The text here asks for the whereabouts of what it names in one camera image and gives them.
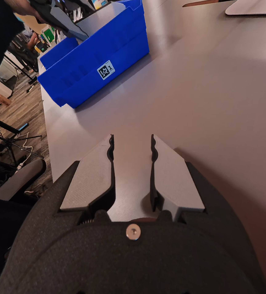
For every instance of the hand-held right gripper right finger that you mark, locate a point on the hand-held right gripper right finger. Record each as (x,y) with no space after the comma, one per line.
(176,183)

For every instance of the person's left hand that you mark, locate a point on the person's left hand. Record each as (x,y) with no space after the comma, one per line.
(22,6)

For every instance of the blue plastic bin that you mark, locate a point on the blue plastic bin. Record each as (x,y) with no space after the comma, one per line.
(100,46)

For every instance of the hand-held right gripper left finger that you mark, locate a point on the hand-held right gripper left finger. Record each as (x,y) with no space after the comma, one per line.
(89,181)

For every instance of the black tripod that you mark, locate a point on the black tripod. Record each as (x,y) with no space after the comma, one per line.
(6,140)

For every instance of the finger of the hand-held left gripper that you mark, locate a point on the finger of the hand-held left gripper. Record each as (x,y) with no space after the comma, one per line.
(66,21)

